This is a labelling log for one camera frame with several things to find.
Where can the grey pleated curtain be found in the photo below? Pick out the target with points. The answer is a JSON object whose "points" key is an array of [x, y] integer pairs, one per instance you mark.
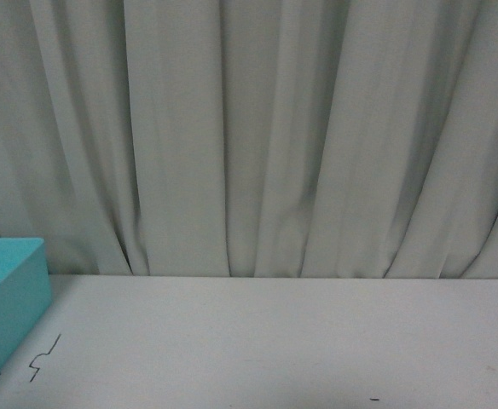
{"points": [[296, 139]]}

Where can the turquoise plastic storage bin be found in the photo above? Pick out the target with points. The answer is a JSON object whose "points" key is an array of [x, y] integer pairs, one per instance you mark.
{"points": [[25, 291]]}

